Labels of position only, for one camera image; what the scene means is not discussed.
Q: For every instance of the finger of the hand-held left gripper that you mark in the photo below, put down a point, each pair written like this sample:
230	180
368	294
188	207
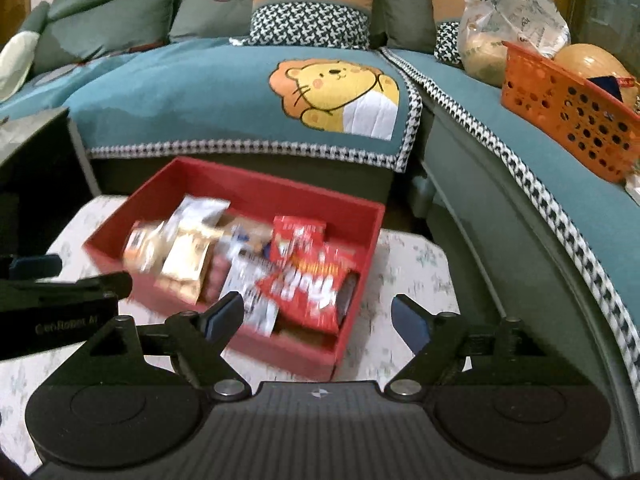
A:
35	266
75	287

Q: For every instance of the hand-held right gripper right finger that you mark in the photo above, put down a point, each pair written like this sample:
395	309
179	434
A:
410	322

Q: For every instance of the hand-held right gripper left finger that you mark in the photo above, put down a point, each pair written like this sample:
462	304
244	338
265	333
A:
225	312

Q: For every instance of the white picture snack packet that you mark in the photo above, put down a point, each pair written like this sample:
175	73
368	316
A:
250	295

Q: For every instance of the gold snack packet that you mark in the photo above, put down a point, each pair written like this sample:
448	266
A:
187	265

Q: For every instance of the clear packet of yellow crackers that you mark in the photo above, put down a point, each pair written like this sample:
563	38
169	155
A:
145	250

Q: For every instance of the red cardboard box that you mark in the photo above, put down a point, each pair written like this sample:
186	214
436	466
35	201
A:
300	355

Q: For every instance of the red chips packet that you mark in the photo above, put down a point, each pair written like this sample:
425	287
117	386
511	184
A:
310	290

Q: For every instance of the white and grey snack packet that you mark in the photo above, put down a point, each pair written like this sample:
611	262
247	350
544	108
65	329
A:
197	212

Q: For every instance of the red and green snack packet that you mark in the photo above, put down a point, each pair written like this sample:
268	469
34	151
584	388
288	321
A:
300	235

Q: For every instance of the floral tablecloth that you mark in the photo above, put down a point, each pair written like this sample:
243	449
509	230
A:
415	270

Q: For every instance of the black side table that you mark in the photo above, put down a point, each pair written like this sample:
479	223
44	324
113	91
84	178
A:
30	200

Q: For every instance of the green sofa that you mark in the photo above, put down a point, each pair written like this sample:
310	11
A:
500	185

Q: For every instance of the cream pillow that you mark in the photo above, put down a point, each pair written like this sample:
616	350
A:
17	60

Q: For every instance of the teal lion sofa cover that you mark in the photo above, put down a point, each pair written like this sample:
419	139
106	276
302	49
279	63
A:
200	100

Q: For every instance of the teal houndstooth-trim sofa cover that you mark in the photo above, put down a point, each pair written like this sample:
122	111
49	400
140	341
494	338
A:
475	100

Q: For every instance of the orange plastic basket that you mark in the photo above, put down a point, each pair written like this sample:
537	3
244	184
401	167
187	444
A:
550	95

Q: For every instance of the green sofa cushion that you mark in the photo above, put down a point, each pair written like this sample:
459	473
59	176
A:
405	5
210	17

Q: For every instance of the dark blue packet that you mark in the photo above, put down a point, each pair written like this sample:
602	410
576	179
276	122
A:
607	90

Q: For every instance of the small brown houndstooth cushion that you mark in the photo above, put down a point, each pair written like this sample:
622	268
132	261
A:
445	10

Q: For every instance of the yellow pomelo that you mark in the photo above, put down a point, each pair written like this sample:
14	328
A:
590	60

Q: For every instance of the clear plastic bag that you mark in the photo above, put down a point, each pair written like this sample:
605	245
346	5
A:
520	5

